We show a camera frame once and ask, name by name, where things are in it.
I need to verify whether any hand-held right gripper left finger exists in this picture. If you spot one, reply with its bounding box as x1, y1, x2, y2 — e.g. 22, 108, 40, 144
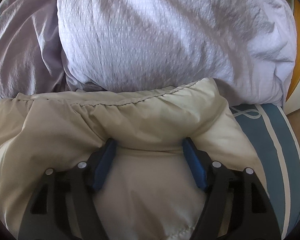
17, 138, 117, 240

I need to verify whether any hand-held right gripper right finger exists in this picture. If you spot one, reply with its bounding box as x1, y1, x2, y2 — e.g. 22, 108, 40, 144
181, 137, 282, 240

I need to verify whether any beige puffer jacket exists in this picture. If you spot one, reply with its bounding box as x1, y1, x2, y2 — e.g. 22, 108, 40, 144
0, 77, 268, 240

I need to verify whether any blue striped bed sheet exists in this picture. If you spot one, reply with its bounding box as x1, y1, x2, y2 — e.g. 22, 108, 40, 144
230, 104, 300, 230

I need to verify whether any light wooden nightstand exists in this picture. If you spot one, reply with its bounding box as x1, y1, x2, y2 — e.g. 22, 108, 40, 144
287, 107, 300, 132

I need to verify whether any lavender pillow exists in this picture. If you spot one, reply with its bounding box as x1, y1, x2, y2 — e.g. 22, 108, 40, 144
0, 0, 65, 105
56, 0, 297, 105

